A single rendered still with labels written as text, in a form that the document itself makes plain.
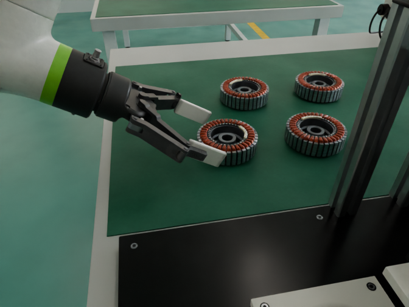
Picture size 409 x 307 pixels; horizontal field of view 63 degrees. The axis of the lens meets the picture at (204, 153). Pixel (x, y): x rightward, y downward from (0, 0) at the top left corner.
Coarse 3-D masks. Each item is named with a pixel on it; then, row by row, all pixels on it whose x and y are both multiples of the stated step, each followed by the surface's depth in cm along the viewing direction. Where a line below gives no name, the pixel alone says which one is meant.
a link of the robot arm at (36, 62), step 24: (0, 0) 41; (0, 24) 41; (24, 24) 43; (48, 24) 46; (0, 48) 42; (24, 48) 44; (48, 48) 46; (0, 72) 43; (24, 72) 44; (48, 72) 45; (24, 96) 48; (48, 96) 47
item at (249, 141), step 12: (216, 120) 65; (204, 132) 61; (216, 132) 64; (228, 132) 65; (240, 132) 63; (252, 132) 61; (216, 144) 58; (228, 144) 59; (240, 144) 58; (252, 144) 59; (228, 156) 58; (240, 156) 58; (252, 156) 60
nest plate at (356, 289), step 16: (320, 288) 37; (336, 288) 37; (352, 288) 37; (368, 288) 37; (256, 304) 36; (272, 304) 36; (288, 304) 36; (304, 304) 36; (320, 304) 36; (336, 304) 36; (352, 304) 36; (368, 304) 36; (384, 304) 36
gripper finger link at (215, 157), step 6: (192, 144) 53; (198, 144) 53; (204, 144) 54; (210, 150) 54; (216, 150) 55; (210, 156) 55; (216, 156) 55; (222, 156) 55; (204, 162) 55; (210, 162) 56; (216, 162) 56
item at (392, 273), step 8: (408, 256) 29; (400, 264) 29; (408, 264) 29; (384, 272) 29; (392, 272) 28; (400, 272) 28; (408, 272) 28; (392, 280) 28; (400, 280) 27; (408, 280) 27; (400, 288) 27; (408, 288) 27; (400, 296) 27; (408, 296) 26; (408, 304) 26
